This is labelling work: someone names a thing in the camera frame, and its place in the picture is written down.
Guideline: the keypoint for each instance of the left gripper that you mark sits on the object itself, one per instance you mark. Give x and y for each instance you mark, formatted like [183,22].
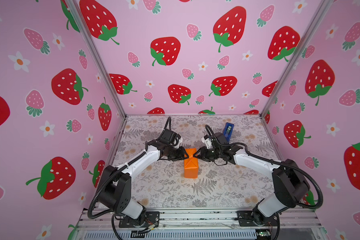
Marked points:
[181,154]

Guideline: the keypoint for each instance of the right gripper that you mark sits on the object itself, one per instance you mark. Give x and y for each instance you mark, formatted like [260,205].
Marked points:
[202,154]

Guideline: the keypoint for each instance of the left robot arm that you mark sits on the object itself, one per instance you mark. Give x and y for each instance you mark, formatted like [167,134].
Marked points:
[115,187]

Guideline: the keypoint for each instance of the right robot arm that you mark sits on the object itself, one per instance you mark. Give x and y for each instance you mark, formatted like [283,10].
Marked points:
[290,185]

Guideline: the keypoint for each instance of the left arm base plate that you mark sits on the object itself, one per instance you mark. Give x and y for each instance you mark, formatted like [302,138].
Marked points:
[143,221]

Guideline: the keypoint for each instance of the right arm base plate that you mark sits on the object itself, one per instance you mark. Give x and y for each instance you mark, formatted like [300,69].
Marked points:
[250,219]

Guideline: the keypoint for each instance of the aluminium front rail frame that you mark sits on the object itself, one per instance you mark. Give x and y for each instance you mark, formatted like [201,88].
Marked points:
[204,224]

